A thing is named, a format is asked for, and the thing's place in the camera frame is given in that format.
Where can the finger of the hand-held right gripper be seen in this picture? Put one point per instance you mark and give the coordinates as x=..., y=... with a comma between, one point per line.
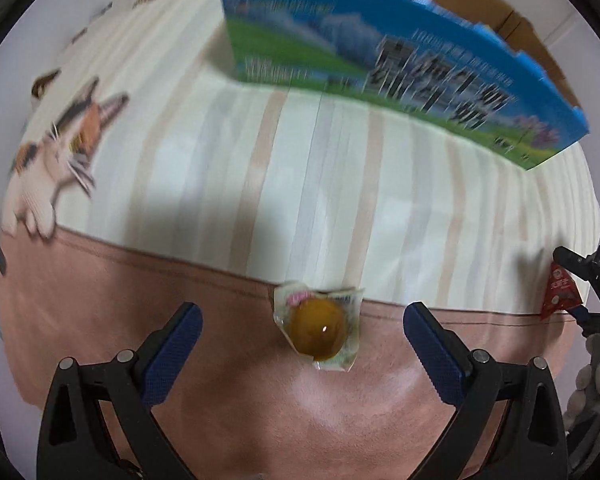
x=592, y=322
x=575, y=265

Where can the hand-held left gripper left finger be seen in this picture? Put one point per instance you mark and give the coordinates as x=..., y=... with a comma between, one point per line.
x=175, y=355

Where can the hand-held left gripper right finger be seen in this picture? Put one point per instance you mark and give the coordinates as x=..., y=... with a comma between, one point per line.
x=435, y=355

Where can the orange triangular snack packet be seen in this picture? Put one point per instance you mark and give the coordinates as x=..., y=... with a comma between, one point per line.
x=560, y=295

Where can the clear braised egg packet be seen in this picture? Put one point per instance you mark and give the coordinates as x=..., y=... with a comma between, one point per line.
x=317, y=330

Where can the blue green cardboard box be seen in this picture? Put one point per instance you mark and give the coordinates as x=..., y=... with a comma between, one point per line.
x=355, y=45

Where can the person's right hand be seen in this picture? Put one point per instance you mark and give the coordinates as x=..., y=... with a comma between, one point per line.
x=597, y=380

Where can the cat printed blanket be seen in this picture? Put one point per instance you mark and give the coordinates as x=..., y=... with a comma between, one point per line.
x=230, y=170

